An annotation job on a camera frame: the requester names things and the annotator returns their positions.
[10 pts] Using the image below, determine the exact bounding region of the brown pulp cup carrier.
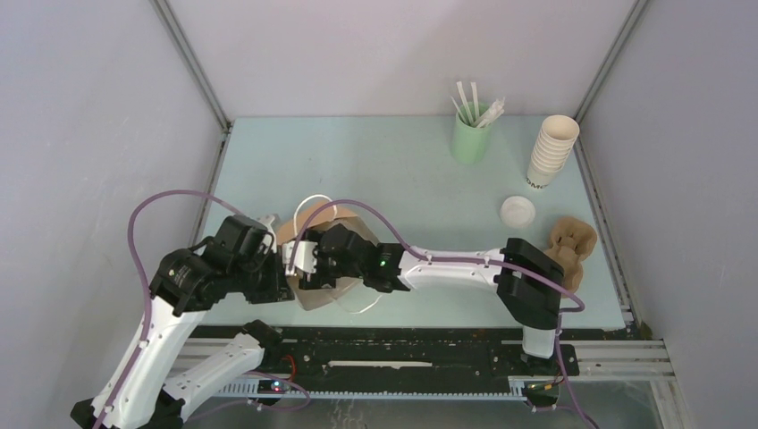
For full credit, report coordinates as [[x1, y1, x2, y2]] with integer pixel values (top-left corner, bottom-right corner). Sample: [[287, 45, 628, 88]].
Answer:
[[544, 216, 598, 293]]

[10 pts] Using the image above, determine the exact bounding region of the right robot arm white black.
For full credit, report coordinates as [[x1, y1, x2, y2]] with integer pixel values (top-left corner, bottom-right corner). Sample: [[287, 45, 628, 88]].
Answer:
[[282, 224, 564, 374]]

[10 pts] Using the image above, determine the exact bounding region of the white cable duct strip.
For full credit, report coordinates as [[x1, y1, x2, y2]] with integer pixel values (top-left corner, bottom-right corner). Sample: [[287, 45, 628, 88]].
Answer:
[[213, 378, 526, 400]]

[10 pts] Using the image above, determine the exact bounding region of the purple cable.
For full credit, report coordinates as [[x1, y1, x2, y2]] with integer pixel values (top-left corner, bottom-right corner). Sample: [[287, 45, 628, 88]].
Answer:
[[91, 189, 256, 429], [288, 199, 586, 314]]

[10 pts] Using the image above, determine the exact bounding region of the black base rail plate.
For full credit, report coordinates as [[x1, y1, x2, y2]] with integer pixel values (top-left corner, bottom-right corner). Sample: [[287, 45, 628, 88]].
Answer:
[[258, 326, 580, 393]]

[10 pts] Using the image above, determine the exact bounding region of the stack of white paper cups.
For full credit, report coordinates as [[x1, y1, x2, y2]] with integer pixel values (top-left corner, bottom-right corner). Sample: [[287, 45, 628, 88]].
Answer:
[[526, 115, 580, 189]]

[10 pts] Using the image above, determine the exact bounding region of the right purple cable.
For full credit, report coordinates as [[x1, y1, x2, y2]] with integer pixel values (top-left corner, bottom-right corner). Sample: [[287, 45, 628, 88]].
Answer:
[[288, 199, 586, 314]]

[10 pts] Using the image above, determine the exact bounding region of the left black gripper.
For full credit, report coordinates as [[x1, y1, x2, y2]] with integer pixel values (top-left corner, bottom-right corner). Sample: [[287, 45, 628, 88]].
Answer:
[[233, 243, 296, 303]]

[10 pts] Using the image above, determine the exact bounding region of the brown paper takeout bag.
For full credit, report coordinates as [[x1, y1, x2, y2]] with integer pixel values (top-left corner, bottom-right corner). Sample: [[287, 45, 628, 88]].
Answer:
[[276, 194, 381, 315]]

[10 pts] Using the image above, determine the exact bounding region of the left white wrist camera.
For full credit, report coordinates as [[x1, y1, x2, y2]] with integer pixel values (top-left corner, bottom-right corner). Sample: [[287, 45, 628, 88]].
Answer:
[[256, 214, 280, 235]]

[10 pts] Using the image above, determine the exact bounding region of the wrapped straw leftmost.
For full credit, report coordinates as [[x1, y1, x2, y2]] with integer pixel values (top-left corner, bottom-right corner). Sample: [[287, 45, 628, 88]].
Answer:
[[456, 80, 474, 126]]

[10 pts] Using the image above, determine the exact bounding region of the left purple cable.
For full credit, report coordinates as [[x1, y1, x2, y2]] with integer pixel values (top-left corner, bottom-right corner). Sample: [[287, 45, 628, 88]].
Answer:
[[91, 189, 256, 429]]

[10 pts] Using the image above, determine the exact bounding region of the stack of white plastic lids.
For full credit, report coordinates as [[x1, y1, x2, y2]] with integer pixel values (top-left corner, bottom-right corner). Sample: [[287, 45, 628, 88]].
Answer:
[[499, 196, 536, 229]]

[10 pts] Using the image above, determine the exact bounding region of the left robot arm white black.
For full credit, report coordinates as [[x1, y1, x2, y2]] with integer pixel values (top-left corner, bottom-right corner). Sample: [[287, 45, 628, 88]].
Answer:
[[71, 214, 294, 428]]

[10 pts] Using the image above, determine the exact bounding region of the green straw holder cup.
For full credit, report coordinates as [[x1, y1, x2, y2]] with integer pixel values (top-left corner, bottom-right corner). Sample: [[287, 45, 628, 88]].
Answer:
[[450, 107, 493, 164]]

